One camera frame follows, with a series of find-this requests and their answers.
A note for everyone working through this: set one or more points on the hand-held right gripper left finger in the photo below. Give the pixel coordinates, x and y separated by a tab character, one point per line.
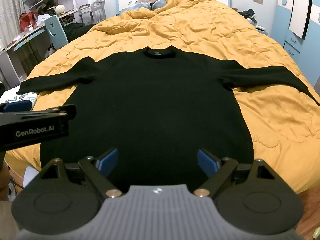
108	162

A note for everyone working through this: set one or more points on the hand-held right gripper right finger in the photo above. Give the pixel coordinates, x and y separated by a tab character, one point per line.
207	162

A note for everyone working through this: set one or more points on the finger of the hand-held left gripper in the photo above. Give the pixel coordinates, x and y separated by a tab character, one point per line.
17	106
50	113

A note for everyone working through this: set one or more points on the black clothes pile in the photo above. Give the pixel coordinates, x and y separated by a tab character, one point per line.
75	30

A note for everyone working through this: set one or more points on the dark clothes heap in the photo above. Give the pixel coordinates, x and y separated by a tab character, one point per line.
247	15

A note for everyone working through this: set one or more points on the white printed bed sheet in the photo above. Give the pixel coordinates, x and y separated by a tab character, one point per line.
15	95

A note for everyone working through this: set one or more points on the white desk with blue trim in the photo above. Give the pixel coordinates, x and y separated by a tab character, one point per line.
10	57

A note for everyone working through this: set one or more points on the light blue chair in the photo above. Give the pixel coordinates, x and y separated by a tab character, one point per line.
58	32

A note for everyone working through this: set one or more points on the red bag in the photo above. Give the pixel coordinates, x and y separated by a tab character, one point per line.
26	21

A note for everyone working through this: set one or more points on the white patterned curtain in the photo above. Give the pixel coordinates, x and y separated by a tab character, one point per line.
10	5

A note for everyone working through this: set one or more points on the cream round ball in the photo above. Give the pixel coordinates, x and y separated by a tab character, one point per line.
60	9

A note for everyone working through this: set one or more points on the yellow quilt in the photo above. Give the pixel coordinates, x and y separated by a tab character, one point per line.
200	30

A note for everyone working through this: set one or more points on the light blue plush pillow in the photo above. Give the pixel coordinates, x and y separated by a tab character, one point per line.
138	6

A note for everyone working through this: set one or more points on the blue nightstand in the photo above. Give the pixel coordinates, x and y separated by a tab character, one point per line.
261	28

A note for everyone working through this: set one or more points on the blue wardrobe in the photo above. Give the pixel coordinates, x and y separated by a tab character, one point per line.
292	45

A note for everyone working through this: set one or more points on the grey blue pillow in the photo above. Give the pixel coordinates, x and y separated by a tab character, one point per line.
161	3

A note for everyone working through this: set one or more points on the white panel with black edge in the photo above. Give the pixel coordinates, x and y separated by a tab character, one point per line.
300	5

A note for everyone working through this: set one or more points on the brown wall socket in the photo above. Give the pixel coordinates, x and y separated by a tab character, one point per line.
258	0

